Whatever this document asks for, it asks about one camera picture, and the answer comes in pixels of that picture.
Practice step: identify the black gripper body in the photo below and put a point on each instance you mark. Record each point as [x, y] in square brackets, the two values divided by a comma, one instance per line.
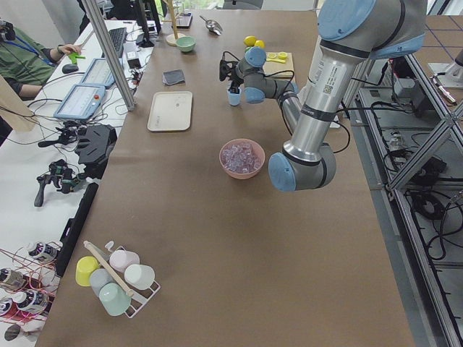
[235, 77]

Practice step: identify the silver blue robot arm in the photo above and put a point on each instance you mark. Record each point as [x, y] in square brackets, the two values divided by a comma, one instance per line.
[350, 32]

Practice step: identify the light blue plastic cup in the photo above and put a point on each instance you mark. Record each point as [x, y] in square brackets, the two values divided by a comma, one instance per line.
[234, 97]

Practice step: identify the steel ice scoop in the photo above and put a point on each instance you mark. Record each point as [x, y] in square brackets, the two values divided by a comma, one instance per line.
[212, 25]

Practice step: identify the wooden cup tree stand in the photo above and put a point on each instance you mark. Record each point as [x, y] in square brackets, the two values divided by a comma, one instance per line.
[172, 39]

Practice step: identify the clear ice cubes pile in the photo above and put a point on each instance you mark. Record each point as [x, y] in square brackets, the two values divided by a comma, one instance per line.
[240, 158]

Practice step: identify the pink cup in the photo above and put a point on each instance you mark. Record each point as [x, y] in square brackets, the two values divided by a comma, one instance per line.
[121, 259]

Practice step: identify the white cup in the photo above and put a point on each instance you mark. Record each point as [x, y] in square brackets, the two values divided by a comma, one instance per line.
[140, 276]

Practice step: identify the yellow cup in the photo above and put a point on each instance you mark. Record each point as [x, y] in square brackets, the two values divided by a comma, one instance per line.
[84, 269]

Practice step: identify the grey cup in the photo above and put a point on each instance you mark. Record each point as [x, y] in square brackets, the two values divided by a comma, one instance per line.
[98, 279]

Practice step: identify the white cup rack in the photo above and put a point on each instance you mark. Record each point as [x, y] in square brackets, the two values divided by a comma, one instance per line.
[139, 298]

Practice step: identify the mint cup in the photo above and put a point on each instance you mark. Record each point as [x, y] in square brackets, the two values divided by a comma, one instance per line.
[114, 299]

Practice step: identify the mint green bowl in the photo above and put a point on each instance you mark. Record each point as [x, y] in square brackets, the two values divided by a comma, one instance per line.
[186, 44]

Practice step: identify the wooden cutting board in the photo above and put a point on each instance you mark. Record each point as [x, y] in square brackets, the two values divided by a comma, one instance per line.
[279, 70]

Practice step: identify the grey folded cloth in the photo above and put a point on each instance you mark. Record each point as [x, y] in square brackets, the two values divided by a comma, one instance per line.
[173, 77]

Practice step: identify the lemon half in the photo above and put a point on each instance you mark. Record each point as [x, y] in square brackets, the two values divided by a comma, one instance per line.
[282, 55]

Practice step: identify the cream rabbit tray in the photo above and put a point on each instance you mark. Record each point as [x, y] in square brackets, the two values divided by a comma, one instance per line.
[170, 112]

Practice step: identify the pink bowl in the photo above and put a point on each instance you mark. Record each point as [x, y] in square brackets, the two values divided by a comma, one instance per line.
[258, 150]

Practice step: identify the black keyboard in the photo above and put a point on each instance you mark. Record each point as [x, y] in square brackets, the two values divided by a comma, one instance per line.
[118, 37]

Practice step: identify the blue teach pendant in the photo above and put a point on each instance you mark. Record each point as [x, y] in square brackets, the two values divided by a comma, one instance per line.
[81, 102]
[99, 73]

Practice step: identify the person in green shirt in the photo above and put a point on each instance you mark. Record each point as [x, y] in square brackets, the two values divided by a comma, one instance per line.
[26, 65]

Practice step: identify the aluminium frame post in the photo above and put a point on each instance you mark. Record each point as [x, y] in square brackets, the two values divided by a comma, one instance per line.
[103, 37]

